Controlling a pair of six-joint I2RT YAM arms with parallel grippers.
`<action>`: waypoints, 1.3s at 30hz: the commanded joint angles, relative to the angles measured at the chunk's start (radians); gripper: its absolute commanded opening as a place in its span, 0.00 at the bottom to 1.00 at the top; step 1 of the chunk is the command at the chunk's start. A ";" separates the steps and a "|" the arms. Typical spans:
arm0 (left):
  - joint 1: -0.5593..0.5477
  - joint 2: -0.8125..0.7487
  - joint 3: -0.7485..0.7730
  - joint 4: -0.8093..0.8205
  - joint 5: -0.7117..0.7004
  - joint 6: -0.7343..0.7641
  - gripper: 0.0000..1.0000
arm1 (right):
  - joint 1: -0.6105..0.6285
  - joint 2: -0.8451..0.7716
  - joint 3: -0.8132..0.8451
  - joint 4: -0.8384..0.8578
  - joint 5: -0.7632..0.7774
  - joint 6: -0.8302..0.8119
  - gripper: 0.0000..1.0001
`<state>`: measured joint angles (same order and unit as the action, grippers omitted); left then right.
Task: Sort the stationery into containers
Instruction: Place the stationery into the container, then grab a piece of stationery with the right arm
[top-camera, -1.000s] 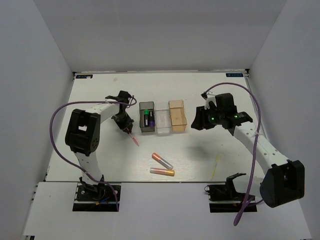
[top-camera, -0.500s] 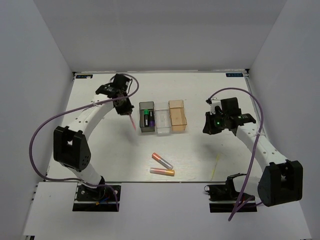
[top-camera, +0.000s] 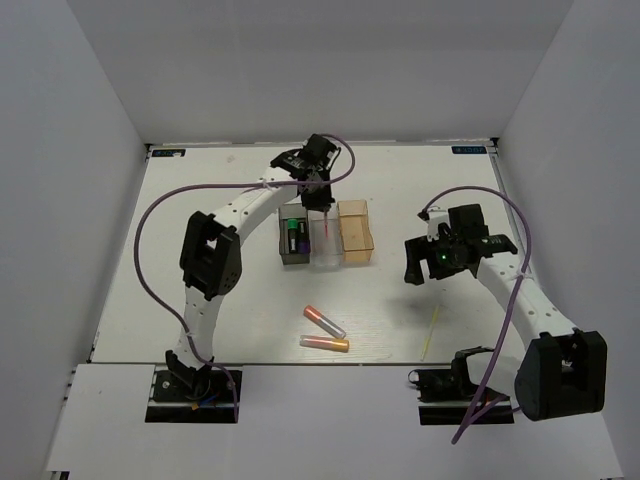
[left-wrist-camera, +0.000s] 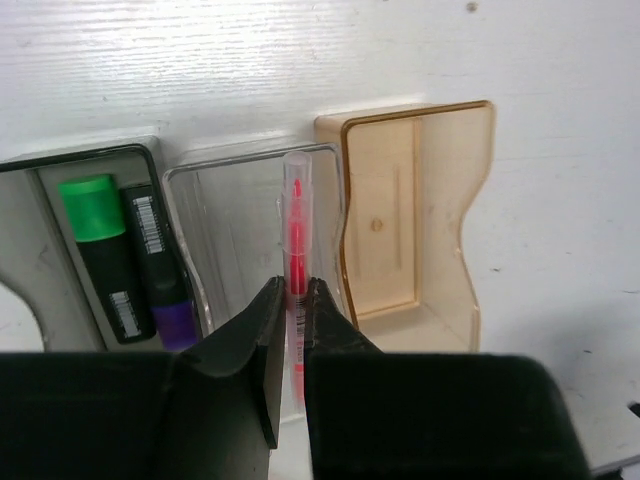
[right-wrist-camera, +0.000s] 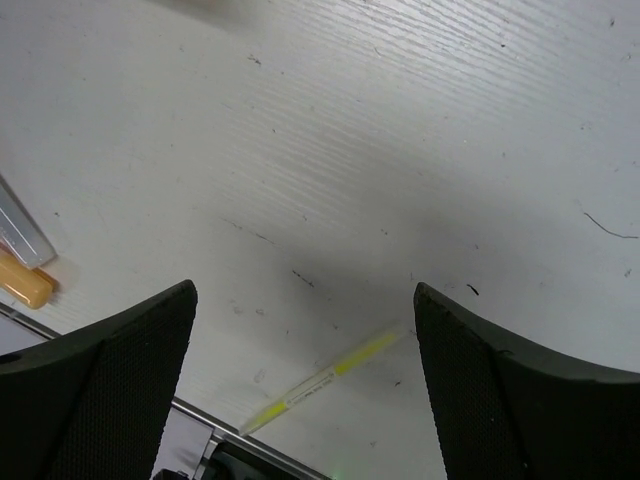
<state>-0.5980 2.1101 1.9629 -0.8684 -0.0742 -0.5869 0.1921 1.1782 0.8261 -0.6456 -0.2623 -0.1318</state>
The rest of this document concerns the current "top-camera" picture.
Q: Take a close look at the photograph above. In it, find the orange capped clear tube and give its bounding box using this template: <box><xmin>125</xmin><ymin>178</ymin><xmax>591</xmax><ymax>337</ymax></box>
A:
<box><xmin>303</xmin><ymin>305</ymin><xmax>346</xmax><ymax>339</ymax></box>
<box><xmin>299</xmin><ymin>335</ymin><xmax>350</xmax><ymax>353</ymax></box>

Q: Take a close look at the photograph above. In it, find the right blue corner label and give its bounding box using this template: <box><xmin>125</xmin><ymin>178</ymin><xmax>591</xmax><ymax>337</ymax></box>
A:
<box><xmin>451</xmin><ymin>145</ymin><xmax>487</xmax><ymax>155</ymax></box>

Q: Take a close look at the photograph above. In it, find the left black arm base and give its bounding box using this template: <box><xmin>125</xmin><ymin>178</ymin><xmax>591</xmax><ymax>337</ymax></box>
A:
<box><xmin>145</xmin><ymin>369</ymin><xmax>243</xmax><ymax>424</ymax></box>

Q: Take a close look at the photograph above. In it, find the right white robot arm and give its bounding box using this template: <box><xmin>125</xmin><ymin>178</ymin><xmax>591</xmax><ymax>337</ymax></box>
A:
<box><xmin>404</xmin><ymin>204</ymin><xmax>607</xmax><ymax>421</ymax></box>

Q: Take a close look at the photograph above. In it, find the clear plastic container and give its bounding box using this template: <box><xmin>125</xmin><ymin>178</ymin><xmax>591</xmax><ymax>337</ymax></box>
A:
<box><xmin>308</xmin><ymin>206</ymin><xmax>342</xmax><ymax>270</ymax></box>

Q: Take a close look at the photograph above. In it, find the dark grey translucent container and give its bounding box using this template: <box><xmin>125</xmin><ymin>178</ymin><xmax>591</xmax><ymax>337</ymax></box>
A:
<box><xmin>278</xmin><ymin>203</ymin><xmax>311</xmax><ymax>266</ymax></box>

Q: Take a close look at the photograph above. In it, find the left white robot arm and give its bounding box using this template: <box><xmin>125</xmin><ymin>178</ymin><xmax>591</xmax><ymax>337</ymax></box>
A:
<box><xmin>165</xmin><ymin>134</ymin><xmax>341</xmax><ymax>399</ymax></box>

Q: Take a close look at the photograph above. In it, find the yellow thin pen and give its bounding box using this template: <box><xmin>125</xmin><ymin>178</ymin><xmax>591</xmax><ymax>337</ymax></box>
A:
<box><xmin>420</xmin><ymin>304</ymin><xmax>440</xmax><ymax>362</ymax></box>

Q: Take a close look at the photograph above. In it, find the purple capped black marker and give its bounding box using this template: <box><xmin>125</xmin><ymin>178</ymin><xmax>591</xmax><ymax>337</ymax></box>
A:
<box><xmin>296</xmin><ymin>221</ymin><xmax>310</xmax><ymax>254</ymax></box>

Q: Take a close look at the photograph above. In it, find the blue corner label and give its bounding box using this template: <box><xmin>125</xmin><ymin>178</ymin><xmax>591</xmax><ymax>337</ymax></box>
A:
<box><xmin>151</xmin><ymin>149</ymin><xmax>186</xmax><ymax>158</ymax></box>
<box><xmin>451</xmin><ymin>145</ymin><xmax>487</xmax><ymax>155</ymax></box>

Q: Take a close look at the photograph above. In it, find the orange translucent container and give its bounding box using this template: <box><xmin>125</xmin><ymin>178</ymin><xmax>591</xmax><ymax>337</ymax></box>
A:
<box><xmin>337</xmin><ymin>200</ymin><xmax>375</xmax><ymax>265</ymax></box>

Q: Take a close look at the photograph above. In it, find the left blue corner label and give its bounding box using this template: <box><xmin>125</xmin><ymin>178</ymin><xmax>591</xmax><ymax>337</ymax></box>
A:
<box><xmin>151</xmin><ymin>149</ymin><xmax>186</xmax><ymax>158</ymax></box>

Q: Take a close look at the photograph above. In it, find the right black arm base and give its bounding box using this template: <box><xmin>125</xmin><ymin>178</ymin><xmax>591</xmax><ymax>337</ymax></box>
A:
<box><xmin>407</xmin><ymin>347</ymin><xmax>514</xmax><ymax>426</ymax></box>

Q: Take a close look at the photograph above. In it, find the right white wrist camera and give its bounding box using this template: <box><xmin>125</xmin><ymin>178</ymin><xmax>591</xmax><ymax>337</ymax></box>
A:
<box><xmin>418</xmin><ymin>207</ymin><xmax>450</xmax><ymax>240</ymax></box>

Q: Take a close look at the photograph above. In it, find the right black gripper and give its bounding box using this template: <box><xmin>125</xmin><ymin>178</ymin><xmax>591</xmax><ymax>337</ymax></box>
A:
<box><xmin>405</xmin><ymin>229</ymin><xmax>466</xmax><ymax>285</ymax></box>

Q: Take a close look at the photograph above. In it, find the green capped black marker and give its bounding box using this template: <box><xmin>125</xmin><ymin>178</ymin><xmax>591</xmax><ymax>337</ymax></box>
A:
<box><xmin>286</xmin><ymin>218</ymin><xmax>299</xmax><ymax>254</ymax></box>

